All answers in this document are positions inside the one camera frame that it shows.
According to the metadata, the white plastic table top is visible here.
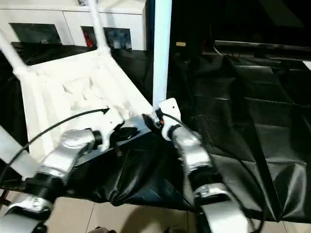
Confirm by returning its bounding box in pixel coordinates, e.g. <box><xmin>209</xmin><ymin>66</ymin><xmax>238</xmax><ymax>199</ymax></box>
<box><xmin>12</xmin><ymin>49</ymin><xmax>158</xmax><ymax>168</ymax></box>

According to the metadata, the black side table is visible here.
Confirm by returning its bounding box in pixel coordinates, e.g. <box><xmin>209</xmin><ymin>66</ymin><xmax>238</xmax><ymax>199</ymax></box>
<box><xmin>214</xmin><ymin>40</ymin><xmax>311</xmax><ymax>56</ymax></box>

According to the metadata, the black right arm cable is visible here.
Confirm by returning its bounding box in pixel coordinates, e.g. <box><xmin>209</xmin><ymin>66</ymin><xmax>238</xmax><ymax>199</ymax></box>
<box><xmin>160</xmin><ymin>113</ymin><xmax>265</xmax><ymax>229</ymax></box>

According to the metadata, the white plastic table leg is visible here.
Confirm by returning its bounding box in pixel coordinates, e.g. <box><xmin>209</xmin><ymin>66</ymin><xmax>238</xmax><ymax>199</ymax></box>
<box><xmin>0</xmin><ymin>29</ymin><xmax>31</xmax><ymax>76</ymax></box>
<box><xmin>87</xmin><ymin>0</ymin><xmax>111</xmax><ymax>54</ymax></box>
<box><xmin>152</xmin><ymin>0</ymin><xmax>173</xmax><ymax>108</ymax></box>
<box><xmin>0</xmin><ymin>125</ymin><xmax>38</xmax><ymax>180</ymax></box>

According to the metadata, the black work mat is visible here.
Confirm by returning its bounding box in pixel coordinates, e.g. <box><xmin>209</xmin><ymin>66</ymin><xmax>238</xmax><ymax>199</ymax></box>
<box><xmin>0</xmin><ymin>43</ymin><xmax>311</xmax><ymax>221</ymax></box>

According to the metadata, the white glass-door cabinet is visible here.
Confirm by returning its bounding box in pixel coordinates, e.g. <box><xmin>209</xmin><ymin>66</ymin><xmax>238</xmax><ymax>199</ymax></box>
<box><xmin>0</xmin><ymin>0</ymin><xmax>147</xmax><ymax>51</ymax></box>

